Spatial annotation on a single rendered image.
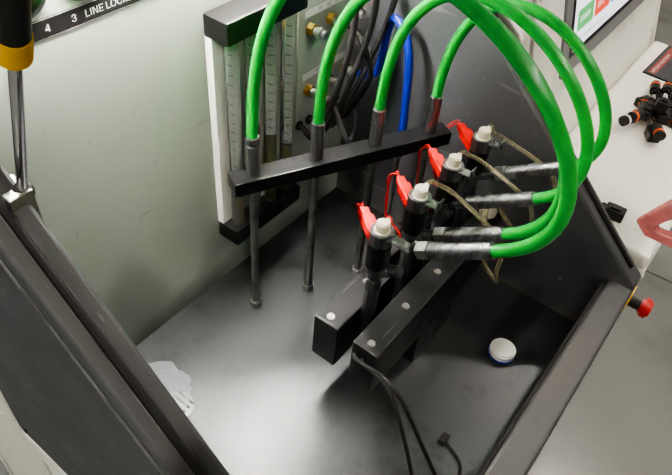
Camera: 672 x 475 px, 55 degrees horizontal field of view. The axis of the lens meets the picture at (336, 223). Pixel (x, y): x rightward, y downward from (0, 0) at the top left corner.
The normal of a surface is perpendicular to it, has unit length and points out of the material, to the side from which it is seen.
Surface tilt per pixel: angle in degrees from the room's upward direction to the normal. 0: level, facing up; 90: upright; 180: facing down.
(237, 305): 0
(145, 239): 90
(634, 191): 0
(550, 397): 0
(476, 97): 90
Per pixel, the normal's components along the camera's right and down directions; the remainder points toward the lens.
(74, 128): 0.79, 0.47
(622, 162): 0.07, -0.72
